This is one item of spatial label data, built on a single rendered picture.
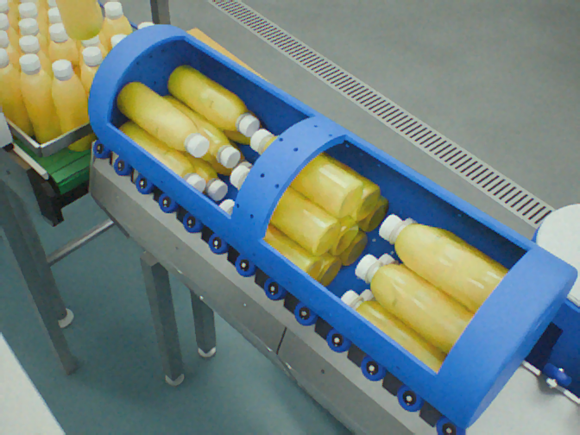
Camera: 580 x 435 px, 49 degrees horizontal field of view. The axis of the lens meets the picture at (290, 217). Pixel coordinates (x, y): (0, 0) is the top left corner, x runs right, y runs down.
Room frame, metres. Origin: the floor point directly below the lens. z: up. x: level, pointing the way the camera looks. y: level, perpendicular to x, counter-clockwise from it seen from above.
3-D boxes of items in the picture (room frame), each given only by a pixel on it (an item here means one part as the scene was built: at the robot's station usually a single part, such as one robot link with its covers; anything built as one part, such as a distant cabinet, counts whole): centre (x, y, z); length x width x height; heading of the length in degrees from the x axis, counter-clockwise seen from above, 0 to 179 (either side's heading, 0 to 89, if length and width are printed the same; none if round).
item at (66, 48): (1.24, 0.55, 1.00); 0.07 x 0.07 x 0.20
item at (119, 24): (1.36, 0.45, 1.00); 0.07 x 0.07 x 0.20
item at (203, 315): (1.10, 0.25, 0.31); 0.06 x 0.06 x 0.63; 49
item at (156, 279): (0.99, 0.34, 0.31); 0.06 x 0.06 x 0.63; 49
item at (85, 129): (1.14, 0.41, 0.96); 0.40 x 0.01 x 0.03; 139
